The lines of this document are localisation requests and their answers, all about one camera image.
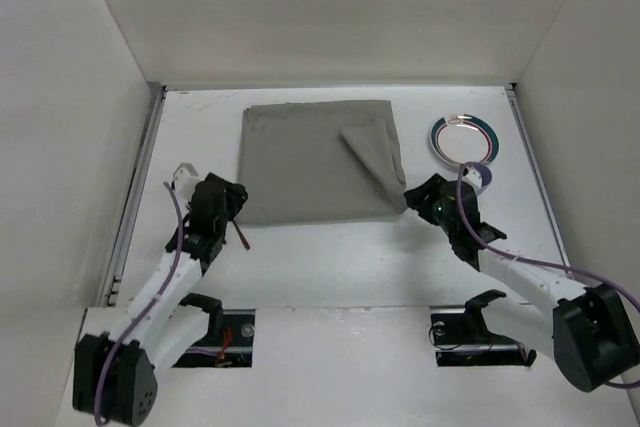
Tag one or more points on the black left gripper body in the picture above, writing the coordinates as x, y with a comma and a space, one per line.
229, 198

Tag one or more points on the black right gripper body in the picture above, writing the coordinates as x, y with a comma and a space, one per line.
420, 198

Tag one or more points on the grey cloth placemat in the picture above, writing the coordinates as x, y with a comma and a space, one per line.
320, 162

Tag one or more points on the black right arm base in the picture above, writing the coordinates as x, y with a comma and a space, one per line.
460, 337

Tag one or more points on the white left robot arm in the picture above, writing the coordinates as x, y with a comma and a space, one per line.
116, 372

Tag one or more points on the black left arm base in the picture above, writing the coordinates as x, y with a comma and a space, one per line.
228, 342

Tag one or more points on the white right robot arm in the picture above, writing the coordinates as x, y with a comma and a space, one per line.
584, 329

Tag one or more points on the brown wooden spoon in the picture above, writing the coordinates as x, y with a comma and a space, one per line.
241, 236

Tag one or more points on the lilac plastic cup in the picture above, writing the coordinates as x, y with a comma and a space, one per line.
487, 175

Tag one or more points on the white plate green rim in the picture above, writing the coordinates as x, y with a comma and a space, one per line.
459, 138

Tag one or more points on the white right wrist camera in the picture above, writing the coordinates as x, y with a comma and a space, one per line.
473, 177

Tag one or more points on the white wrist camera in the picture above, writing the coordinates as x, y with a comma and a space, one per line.
184, 181
473, 177

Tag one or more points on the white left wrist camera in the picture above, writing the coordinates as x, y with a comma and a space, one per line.
184, 181

